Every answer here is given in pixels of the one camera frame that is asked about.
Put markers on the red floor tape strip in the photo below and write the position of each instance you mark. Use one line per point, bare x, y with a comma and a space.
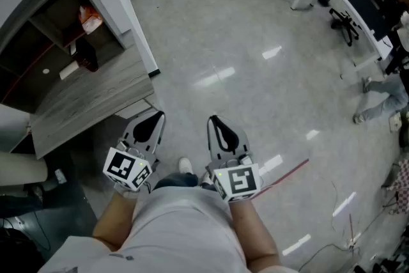
284, 176

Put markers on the small grey adapter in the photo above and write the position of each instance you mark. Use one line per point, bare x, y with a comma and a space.
60, 176

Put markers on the person's blue jeans legs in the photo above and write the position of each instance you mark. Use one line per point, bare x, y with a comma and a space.
179, 179

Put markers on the person's right forearm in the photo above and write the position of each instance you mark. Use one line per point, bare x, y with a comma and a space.
252, 233

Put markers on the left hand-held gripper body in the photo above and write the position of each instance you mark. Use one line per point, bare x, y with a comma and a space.
126, 166

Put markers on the orange plastic bag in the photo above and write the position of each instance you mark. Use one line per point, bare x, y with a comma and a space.
90, 20

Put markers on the small white card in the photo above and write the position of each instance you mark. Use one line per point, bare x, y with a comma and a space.
73, 48

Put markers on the black office chair base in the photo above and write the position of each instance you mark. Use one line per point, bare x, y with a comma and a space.
344, 24

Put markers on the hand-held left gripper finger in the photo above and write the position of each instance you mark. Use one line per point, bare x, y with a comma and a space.
158, 137
129, 134

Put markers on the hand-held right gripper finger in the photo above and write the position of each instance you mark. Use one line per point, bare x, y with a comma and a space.
242, 140
213, 147

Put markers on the person's white shirt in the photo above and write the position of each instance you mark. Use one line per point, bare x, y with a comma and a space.
179, 233

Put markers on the person's left forearm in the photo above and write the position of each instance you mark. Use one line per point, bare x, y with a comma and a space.
113, 223

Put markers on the beige cushion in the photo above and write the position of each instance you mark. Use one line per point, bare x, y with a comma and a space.
22, 169

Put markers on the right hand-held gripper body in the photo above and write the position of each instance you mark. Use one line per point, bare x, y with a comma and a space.
238, 183

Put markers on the small white round disc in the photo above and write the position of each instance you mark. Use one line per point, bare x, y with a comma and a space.
46, 71

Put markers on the checkered cloth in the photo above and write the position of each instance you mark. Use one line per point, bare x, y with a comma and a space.
402, 185

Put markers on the person's white shoe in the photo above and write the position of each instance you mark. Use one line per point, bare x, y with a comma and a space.
185, 165

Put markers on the white power strip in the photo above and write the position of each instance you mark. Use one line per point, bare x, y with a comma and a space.
395, 122

